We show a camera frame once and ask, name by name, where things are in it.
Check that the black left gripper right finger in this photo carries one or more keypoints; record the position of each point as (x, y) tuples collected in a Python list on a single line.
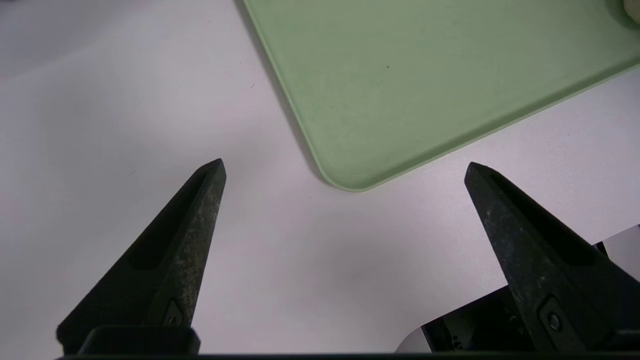
[(545, 270)]

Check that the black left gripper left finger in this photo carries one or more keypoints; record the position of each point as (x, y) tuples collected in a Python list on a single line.
[(165, 260)]

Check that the cream bun with orange top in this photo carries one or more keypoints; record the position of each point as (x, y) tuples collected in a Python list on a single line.
[(634, 9)]

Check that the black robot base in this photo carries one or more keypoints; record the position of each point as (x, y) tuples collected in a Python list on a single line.
[(470, 325)]

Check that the light green plastic tray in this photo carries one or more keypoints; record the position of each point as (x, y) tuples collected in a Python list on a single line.
[(425, 75)]

